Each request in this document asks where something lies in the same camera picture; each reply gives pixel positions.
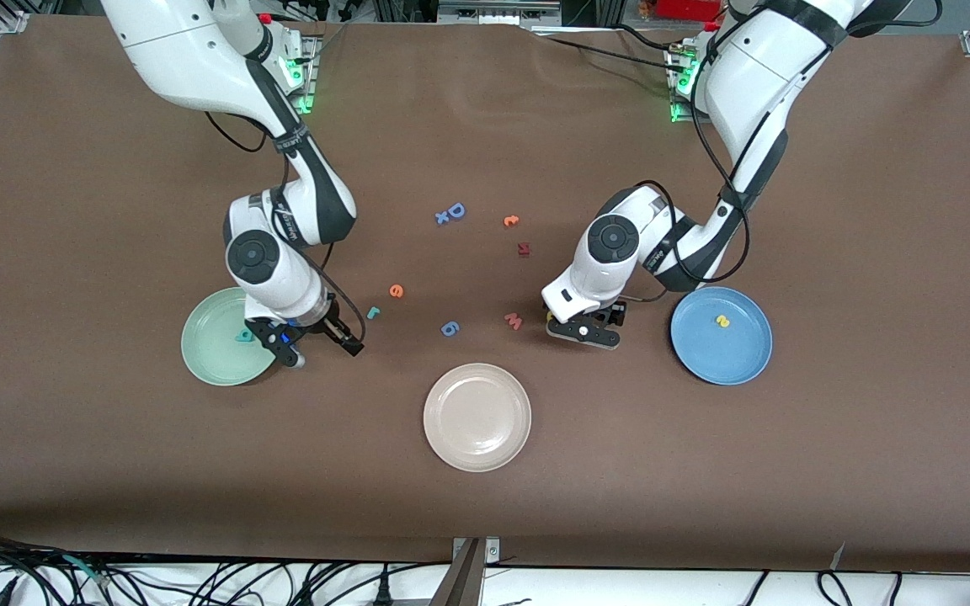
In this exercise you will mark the beige plate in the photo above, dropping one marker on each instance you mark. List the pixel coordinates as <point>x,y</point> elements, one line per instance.
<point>477,417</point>

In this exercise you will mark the pink foam letter w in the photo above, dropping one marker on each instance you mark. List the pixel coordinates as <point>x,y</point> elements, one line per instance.
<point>514,321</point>

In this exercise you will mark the blue foam figure six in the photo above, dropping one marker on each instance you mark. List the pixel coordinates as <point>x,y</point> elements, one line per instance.
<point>454,331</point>

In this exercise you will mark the red box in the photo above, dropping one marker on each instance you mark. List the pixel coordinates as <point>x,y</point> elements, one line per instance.
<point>687,8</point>

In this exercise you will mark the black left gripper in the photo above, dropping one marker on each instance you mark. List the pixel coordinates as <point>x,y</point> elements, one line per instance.
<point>615,314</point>

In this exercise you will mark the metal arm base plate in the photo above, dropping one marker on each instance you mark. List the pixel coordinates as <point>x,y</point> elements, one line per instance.
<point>311,84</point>
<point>683,119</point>

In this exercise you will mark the blue plate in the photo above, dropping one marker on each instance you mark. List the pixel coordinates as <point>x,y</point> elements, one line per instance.
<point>738,353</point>

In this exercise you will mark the brown table cover sheet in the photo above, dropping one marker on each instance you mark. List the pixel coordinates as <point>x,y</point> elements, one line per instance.
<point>114,463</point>

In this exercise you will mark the mint green plate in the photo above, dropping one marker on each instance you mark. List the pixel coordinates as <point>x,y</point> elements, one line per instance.
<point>207,345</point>

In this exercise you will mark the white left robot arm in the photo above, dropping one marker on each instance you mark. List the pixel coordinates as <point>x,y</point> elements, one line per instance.
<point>771,67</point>

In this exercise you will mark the white paper tag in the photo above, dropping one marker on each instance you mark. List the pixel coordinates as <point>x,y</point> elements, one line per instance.
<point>839,555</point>

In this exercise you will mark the teal foam letter q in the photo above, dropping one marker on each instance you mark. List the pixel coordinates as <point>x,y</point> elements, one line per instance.
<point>243,337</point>

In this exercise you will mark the blue foam letter D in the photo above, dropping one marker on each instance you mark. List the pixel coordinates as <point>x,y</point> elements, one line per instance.
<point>462,211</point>

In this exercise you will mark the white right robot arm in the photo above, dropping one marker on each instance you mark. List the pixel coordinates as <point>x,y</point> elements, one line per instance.
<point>182,50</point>

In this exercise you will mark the black power plug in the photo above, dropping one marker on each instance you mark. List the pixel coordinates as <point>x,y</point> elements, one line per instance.
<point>383,592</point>

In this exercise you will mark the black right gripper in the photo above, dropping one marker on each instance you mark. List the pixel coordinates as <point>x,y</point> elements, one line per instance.
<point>330,324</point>

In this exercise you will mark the metal table clamp bracket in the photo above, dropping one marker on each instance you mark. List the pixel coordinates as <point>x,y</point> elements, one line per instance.
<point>464,581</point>

